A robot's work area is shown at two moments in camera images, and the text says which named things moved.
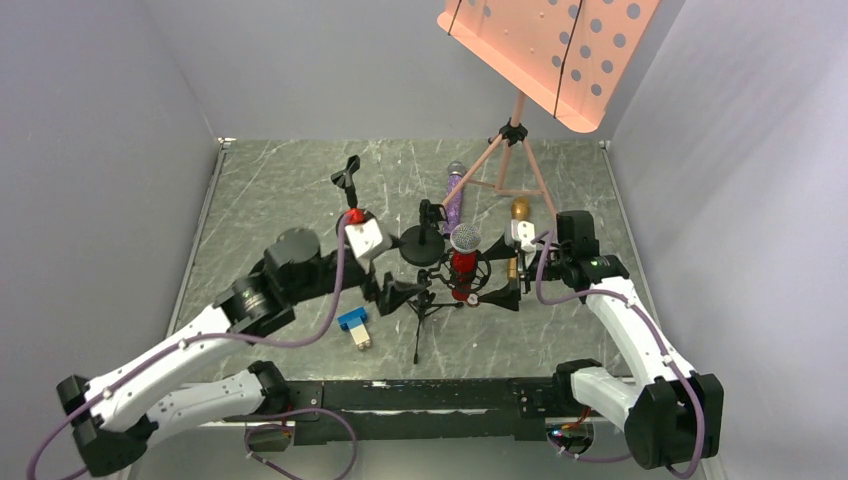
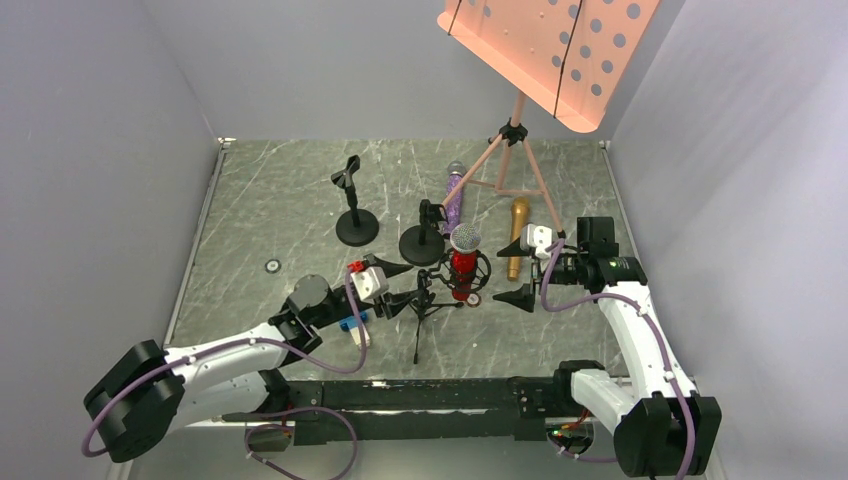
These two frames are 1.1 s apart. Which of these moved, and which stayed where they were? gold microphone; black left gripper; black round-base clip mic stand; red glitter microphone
Moved: black left gripper
Stayed: black round-base clip mic stand; red glitter microphone; gold microphone
